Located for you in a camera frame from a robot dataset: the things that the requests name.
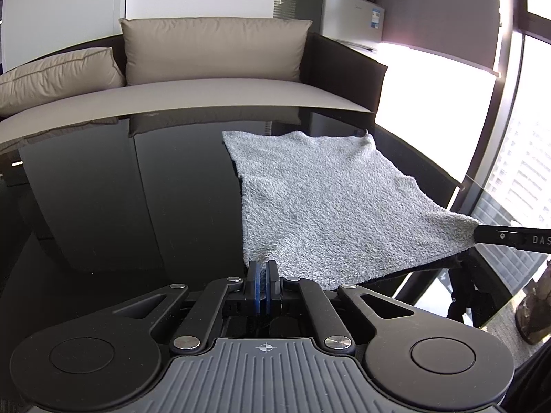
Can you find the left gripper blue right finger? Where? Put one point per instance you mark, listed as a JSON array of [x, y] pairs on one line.
[[329, 331]]

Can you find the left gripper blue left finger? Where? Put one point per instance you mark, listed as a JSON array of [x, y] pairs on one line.
[[204, 322]]

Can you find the grey terry towel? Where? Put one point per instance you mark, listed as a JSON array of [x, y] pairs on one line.
[[335, 210]]

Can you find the dark sofa with beige seat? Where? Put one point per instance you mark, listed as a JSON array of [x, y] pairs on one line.
[[332, 75]]

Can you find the small beige side cushion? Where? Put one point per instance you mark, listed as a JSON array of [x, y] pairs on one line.
[[59, 77]]

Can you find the large beige back cushion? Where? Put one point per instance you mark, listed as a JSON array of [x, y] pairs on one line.
[[167, 49]]

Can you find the silver mini fridge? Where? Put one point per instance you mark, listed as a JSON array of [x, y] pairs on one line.
[[357, 23]]

